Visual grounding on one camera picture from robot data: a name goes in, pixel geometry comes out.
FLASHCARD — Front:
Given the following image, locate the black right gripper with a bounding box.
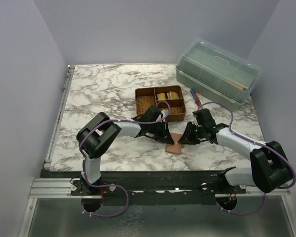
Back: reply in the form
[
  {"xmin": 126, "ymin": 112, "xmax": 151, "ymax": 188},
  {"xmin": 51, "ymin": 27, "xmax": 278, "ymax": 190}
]
[{"xmin": 179, "ymin": 121, "xmax": 206, "ymax": 145}]

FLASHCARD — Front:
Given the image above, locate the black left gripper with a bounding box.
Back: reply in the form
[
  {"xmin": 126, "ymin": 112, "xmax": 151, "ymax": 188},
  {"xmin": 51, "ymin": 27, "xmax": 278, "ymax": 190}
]
[{"xmin": 148, "ymin": 120, "xmax": 174, "ymax": 145}]

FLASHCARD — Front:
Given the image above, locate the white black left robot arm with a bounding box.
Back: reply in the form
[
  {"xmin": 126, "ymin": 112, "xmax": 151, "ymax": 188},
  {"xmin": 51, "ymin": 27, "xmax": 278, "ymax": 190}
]
[{"xmin": 76, "ymin": 101, "xmax": 175, "ymax": 195}]

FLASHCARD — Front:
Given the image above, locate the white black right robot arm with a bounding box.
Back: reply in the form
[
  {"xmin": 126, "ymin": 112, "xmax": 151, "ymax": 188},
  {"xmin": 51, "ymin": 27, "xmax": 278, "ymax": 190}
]
[{"xmin": 179, "ymin": 109, "xmax": 296, "ymax": 194}]

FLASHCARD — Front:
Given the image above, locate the gold vip card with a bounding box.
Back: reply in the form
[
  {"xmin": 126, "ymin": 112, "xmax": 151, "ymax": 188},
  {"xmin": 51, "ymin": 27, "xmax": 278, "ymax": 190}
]
[
  {"xmin": 166, "ymin": 91, "xmax": 180, "ymax": 100},
  {"xmin": 156, "ymin": 93, "xmax": 167, "ymax": 101}
]

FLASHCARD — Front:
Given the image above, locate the brown woven divided basket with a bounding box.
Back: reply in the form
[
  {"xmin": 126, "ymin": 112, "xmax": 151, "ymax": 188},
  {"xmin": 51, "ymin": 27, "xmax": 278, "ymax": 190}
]
[{"xmin": 134, "ymin": 85, "xmax": 187, "ymax": 123}]

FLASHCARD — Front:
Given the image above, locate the clear lidded green toolbox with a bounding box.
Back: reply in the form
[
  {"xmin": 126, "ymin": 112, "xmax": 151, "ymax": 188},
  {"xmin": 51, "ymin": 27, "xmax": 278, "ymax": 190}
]
[{"xmin": 176, "ymin": 39, "xmax": 261, "ymax": 111}]

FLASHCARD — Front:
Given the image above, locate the blue red handled screwdriver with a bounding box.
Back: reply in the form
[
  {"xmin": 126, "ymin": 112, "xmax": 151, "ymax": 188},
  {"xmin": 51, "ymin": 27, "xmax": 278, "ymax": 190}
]
[{"xmin": 190, "ymin": 89, "xmax": 201, "ymax": 107}]

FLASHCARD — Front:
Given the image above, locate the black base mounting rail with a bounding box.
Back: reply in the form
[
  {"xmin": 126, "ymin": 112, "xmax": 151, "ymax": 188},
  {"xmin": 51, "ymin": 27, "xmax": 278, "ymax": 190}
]
[{"xmin": 40, "ymin": 169, "xmax": 246, "ymax": 205}]

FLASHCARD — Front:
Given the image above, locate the aluminium extrusion frame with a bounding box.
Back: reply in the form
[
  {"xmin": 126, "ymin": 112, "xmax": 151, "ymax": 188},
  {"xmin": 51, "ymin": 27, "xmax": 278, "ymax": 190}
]
[{"xmin": 21, "ymin": 64, "xmax": 296, "ymax": 237}]

